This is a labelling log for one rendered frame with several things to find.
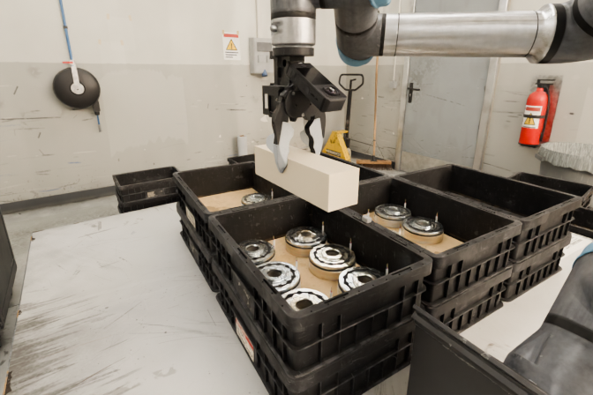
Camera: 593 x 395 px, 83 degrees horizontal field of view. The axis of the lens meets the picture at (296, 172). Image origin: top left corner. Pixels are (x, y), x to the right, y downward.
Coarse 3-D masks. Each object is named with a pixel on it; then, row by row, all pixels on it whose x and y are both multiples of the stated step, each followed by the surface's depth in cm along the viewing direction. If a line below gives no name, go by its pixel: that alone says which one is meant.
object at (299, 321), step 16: (240, 208) 82; (256, 208) 82; (368, 224) 73; (224, 240) 67; (400, 240) 66; (240, 256) 61; (416, 256) 62; (256, 272) 56; (400, 272) 56; (416, 272) 57; (256, 288) 55; (272, 288) 52; (352, 288) 52; (368, 288) 52; (384, 288) 53; (272, 304) 50; (288, 304) 48; (320, 304) 48; (336, 304) 48; (352, 304) 50; (288, 320) 46; (304, 320) 46; (320, 320) 48
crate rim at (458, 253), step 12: (372, 180) 103; (384, 180) 103; (396, 180) 103; (432, 192) 92; (468, 204) 84; (360, 216) 77; (504, 216) 77; (384, 228) 71; (504, 228) 72; (516, 228) 72; (408, 240) 66; (480, 240) 66; (492, 240) 68; (504, 240) 71; (432, 252) 62; (444, 252) 62; (456, 252) 62; (468, 252) 64; (432, 264) 61; (444, 264) 61
